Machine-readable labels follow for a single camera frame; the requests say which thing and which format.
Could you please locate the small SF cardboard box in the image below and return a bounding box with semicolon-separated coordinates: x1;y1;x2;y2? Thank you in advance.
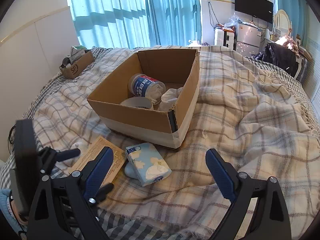
60;50;94;80

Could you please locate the silver mini fridge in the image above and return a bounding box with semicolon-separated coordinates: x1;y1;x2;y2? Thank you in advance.
235;23;263;57

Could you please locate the large open cardboard box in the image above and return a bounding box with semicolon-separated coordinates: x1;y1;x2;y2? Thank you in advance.
87;48;200;148

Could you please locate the black wall television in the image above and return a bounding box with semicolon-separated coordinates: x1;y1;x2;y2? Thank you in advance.
234;0;273;23

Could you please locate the red and beige carton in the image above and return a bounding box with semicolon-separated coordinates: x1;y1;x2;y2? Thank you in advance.
68;136;126;185

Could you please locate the blue tissue pack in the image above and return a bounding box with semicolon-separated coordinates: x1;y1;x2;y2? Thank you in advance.
124;142;172;186

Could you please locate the grey tape roll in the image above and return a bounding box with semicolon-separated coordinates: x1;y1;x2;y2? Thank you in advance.
120;96;153;110

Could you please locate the white louvered wardrobe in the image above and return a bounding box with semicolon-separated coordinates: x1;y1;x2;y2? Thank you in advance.
303;7;320;115

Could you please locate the white oval vanity mirror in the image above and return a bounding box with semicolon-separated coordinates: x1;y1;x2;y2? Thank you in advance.
273;9;292;37

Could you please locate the cream lace cloth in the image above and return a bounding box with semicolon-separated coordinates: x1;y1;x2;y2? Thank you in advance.
158;87;183;112

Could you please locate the dark jacket on chair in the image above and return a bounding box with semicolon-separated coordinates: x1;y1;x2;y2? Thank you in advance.
252;43;298;77

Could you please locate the large blue window curtain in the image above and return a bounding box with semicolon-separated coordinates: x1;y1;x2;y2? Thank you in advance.
67;0;201;49

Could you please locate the small blue side curtain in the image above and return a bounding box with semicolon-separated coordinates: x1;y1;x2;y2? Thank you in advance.
278;0;309;45

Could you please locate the person's left hand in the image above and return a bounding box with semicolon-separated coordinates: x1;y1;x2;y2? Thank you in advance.
6;194;28;234

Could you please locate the beige plaid blanket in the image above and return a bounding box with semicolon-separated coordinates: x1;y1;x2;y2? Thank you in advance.
32;45;320;238

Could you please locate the white suitcase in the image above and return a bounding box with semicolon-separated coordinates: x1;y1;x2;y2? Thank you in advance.
214;28;225;46

